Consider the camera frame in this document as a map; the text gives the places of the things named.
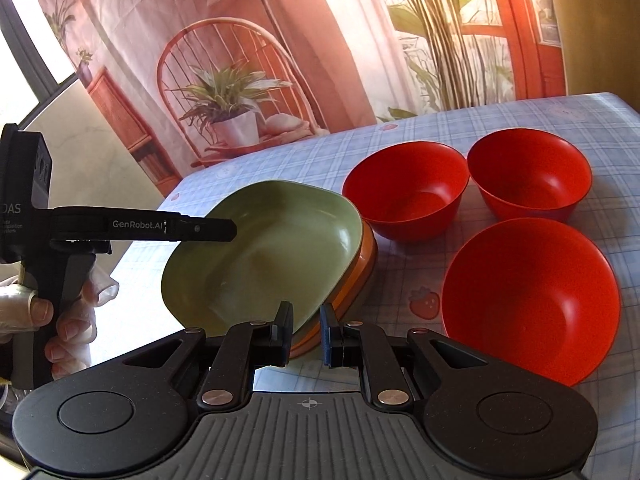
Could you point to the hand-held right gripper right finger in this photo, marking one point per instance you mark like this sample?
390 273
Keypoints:
328 335

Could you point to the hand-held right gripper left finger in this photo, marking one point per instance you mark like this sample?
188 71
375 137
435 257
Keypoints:
284 331

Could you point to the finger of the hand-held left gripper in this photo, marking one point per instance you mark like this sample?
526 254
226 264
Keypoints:
150 225

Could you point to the green plate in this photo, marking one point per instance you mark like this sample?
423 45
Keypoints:
270 255

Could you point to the orange plate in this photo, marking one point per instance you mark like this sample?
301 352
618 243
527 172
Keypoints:
364 255

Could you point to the person's left hand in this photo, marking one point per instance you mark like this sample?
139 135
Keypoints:
75 330

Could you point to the white board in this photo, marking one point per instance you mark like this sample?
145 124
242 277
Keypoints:
85 160

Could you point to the small red bowl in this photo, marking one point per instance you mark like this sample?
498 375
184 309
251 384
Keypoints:
406 190
530 177

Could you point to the large red bowl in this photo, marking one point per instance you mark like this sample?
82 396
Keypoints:
530 300

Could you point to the printed backdrop cloth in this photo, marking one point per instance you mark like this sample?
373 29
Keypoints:
325 35

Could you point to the blue plaid tablecloth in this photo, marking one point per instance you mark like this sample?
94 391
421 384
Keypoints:
500 120

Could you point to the dark window frame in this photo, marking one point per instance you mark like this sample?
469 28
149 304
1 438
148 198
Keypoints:
30 45

